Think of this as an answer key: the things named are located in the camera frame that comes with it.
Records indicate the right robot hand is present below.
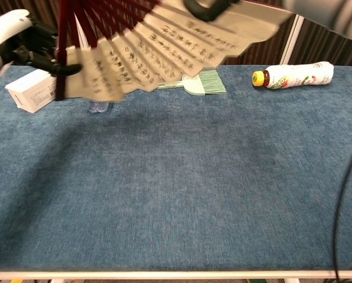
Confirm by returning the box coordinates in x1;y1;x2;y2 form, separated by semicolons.
182;0;241;22

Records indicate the blue fabric table cover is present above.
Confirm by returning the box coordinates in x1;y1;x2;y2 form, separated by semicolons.
0;64;352;272

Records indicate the red ribbed paper folding fan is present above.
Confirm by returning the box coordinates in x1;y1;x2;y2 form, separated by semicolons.
54;0;297;104

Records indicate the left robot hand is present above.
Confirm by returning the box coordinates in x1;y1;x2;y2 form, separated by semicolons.
0;8;83;77

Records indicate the clear plastic water bottle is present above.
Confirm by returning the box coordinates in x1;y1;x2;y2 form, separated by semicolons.
87;100;110;114

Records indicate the white table frame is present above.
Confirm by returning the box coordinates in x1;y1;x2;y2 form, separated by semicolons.
0;269;352;283

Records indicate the light green hand brush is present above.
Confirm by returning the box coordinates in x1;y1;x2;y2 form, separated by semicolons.
156;69;228;97

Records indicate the yellow capped drink bottle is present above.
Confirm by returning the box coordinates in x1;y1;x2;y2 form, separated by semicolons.
251;61;335;89

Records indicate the white cardboard box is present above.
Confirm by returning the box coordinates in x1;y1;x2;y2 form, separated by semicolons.
4;69;58;114

